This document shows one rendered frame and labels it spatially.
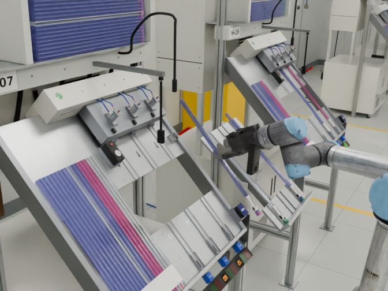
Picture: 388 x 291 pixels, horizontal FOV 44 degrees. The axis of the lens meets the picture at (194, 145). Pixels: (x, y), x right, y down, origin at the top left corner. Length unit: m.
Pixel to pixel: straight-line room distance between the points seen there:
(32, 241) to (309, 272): 1.64
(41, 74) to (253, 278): 1.80
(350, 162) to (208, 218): 0.55
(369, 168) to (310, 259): 1.65
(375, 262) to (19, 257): 1.26
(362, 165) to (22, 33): 1.05
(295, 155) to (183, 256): 0.49
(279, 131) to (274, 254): 1.63
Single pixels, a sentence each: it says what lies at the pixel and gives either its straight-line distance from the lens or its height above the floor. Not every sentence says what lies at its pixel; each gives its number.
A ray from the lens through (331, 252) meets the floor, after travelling 3.19.
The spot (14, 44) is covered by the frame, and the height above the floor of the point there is 1.44.
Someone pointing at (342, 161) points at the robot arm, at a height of 1.10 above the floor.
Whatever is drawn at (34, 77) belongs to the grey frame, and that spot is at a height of 1.34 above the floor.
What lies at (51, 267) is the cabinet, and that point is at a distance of 1.87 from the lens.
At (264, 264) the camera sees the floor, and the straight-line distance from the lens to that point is 2.98.
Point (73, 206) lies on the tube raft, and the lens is 1.44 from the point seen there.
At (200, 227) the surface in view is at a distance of 1.71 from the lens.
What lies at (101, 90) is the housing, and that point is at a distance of 1.67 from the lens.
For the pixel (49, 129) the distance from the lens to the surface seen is 1.56.
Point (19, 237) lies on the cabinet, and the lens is 2.09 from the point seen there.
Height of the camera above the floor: 1.66
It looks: 20 degrees down
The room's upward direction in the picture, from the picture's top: 2 degrees clockwise
